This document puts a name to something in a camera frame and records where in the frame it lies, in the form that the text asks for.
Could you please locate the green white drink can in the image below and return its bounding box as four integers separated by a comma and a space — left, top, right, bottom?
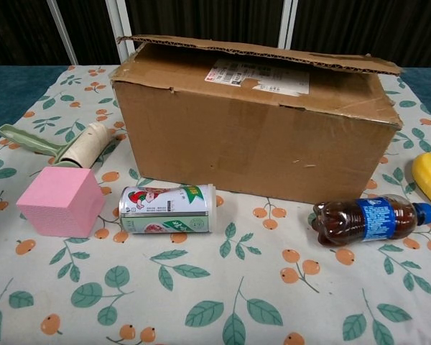
119, 183, 217, 234

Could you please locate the green handled lint roller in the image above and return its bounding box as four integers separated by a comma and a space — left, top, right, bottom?
0, 121, 121, 170

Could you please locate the teal table cover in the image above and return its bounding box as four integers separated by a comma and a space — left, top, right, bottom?
0, 64, 431, 152

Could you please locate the wide white frame post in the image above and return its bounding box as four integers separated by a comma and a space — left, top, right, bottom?
106, 0, 138, 65

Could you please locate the white double frame post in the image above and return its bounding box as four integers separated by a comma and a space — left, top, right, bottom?
278, 0, 298, 50

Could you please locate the brown cardboard box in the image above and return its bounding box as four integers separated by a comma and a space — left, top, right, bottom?
109, 34, 405, 203

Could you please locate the yellow banana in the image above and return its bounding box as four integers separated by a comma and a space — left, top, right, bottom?
411, 152, 431, 216

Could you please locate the thin slanted white frame post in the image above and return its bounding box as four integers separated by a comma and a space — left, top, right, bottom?
45, 0, 78, 65

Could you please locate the pink foam cube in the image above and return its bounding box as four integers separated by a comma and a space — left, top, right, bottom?
16, 165, 106, 238

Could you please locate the cola bottle blue label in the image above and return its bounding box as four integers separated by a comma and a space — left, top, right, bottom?
312, 195, 431, 247

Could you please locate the floral leaf print tablecloth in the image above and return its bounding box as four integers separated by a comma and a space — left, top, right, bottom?
0, 64, 431, 345

